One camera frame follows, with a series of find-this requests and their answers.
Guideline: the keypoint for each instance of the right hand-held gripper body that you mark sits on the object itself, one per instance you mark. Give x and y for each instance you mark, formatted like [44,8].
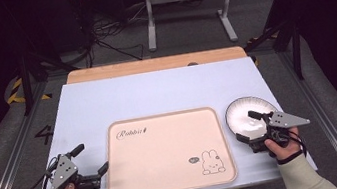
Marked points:
[285,121]

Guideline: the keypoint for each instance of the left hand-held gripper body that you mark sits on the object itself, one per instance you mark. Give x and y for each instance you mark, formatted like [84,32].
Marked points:
[63,172]

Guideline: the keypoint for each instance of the white plate with dark rim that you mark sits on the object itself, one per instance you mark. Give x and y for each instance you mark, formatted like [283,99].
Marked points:
[242,117]

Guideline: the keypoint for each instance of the person's right hand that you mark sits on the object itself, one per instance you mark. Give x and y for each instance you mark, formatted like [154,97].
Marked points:
[287,150]

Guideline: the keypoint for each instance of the pink tray with rabbit print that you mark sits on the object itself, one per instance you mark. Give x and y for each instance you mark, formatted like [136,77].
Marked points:
[165,155]

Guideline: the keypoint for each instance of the black tripod stand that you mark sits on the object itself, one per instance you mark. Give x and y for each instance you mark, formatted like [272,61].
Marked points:
[26,78]
[294,48]

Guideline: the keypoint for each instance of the yellow and black floor tape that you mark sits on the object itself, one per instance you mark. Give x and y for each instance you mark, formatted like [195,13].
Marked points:
[16,93]

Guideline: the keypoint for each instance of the white table mat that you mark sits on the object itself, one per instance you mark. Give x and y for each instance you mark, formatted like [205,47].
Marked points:
[156,93]

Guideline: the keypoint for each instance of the dark equipment with red light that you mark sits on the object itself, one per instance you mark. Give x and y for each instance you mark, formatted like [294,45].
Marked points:
[72,18]

